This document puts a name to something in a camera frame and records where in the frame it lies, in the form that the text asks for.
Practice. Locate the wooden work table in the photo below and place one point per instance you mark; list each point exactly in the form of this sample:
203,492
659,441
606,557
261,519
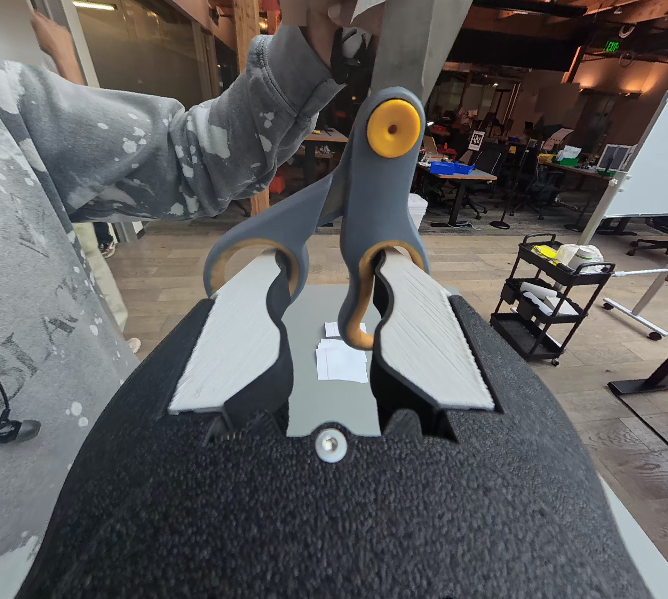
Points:
464,179

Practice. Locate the person's grey splattered sweatshirt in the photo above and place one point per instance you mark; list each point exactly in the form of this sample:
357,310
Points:
36,296

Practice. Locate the black utility cart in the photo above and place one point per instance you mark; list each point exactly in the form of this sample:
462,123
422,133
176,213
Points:
542,327

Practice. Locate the green exit sign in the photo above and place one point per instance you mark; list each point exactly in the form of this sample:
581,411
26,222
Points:
612,46

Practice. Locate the white paper roll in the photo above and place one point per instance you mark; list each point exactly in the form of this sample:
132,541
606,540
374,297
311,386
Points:
579,257

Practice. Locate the rolling whiteboard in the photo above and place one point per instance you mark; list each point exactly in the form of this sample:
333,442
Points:
642,176

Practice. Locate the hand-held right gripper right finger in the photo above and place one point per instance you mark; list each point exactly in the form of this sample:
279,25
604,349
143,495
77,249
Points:
433,348

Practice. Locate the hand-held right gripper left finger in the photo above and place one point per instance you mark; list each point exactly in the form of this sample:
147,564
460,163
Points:
229,348

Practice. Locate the person's left forearm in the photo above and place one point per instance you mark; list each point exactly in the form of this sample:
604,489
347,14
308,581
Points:
208,150

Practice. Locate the yellow packet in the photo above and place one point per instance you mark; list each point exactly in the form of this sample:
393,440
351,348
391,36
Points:
545,253

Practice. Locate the grey desk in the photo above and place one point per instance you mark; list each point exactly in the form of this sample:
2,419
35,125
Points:
334,400

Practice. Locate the black and white marker sign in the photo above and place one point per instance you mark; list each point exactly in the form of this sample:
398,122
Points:
476,140

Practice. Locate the white storage bins stack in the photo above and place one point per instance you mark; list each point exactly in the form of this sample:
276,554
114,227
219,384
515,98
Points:
417,210

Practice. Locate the wooden post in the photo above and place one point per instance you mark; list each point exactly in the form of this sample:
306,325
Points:
245,9

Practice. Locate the stack of lined paper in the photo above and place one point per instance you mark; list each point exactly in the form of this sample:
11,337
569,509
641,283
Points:
342,361

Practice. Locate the grey and yellow scissors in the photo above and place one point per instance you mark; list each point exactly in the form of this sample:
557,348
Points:
375,192

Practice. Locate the blue storage bin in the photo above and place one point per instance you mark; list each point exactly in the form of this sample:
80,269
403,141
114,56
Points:
443,168
466,168

